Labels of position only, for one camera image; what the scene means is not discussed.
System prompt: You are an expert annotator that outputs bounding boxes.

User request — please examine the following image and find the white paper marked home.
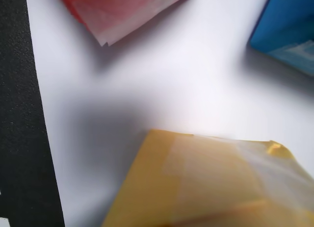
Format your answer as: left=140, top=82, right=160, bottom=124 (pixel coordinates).
left=24, top=0, right=314, bottom=227

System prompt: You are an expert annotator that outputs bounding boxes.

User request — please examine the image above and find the pink paper box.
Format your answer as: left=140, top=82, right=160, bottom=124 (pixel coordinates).
left=59, top=0, right=197, bottom=48

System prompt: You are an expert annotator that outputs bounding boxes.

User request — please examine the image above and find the blue paper box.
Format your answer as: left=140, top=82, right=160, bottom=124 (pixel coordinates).
left=249, top=0, right=314, bottom=77

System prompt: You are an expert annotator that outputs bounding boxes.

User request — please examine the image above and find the dark grey printed mat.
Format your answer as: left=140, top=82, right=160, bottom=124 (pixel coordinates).
left=0, top=0, right=66, bottom=227

